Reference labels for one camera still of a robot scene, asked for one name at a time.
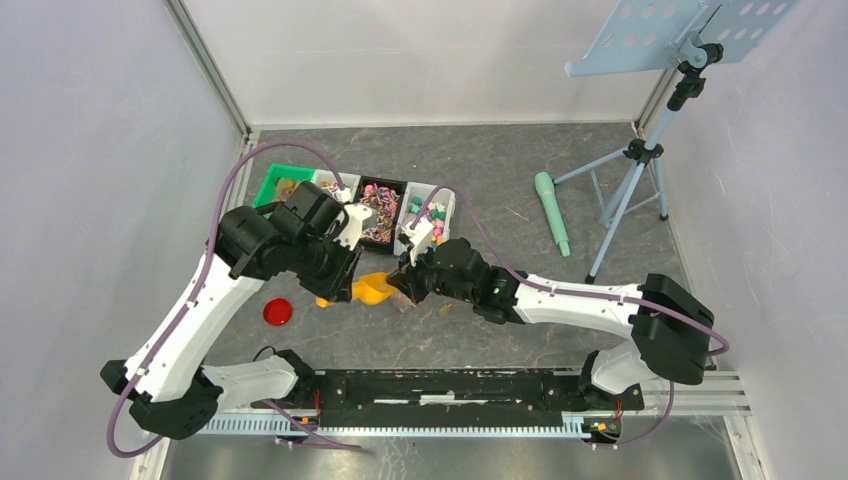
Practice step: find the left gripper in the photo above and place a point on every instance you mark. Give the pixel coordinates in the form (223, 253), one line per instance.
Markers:
(338, 286)

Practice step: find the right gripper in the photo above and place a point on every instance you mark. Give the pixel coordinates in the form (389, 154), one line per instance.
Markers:
(406, 277)

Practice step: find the orange plastic scoop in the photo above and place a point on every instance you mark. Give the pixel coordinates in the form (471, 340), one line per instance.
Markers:
(371, 289)

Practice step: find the clear plastic jar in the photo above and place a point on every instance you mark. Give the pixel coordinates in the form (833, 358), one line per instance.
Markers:
(402, 303)

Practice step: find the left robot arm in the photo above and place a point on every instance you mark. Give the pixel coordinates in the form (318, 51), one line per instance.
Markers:
(311, 235)

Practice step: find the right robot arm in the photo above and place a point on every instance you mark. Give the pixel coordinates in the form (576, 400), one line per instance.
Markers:
(664, 328)

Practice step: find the red jar lid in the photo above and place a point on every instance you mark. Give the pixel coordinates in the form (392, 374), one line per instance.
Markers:
(277, 312)

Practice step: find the white star candy bin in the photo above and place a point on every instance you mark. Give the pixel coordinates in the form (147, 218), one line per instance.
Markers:
(438, 211)

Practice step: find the black swirl lollipop bin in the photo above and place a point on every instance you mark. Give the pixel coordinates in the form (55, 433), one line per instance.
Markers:
(384, 197)

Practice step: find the white lollipop bin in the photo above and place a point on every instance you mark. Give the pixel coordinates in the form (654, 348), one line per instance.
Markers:
(342, 186)

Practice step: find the green candy bin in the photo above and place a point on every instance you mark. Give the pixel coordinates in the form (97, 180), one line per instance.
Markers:
(280, 182)

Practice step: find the blue music stand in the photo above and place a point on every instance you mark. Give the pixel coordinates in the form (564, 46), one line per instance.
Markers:
(675, 37)

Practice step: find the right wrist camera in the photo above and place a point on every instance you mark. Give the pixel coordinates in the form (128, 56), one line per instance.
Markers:
(416, 235)

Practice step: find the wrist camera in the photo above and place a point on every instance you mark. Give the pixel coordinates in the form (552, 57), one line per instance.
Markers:
(416, 235)
(351, 221)

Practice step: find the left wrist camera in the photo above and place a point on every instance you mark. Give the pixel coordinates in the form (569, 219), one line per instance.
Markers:
(351, 221)

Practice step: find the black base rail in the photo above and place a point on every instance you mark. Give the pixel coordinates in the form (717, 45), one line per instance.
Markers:
(535, 397)

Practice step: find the aluminium frame post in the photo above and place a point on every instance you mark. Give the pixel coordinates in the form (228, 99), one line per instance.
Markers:
(203, 56)

